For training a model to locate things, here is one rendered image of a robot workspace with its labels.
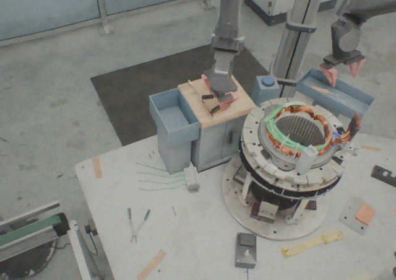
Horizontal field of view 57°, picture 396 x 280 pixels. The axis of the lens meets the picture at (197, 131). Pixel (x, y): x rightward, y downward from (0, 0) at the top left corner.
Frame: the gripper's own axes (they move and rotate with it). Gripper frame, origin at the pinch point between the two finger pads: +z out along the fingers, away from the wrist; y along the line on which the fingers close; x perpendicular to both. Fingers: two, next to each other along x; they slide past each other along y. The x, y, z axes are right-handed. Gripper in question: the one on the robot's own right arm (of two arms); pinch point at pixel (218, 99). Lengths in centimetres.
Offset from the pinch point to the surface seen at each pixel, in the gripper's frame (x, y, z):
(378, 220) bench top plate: 41, 50, 30
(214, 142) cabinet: -2.3, 5.0, 15.9
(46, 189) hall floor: -71, -60, 111
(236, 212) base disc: -4.0, 26.8, 27.9
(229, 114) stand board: 1.8, 5.3, 2.6
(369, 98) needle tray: 51, 17, 4
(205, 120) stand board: -6.4, 4.3, 2.5
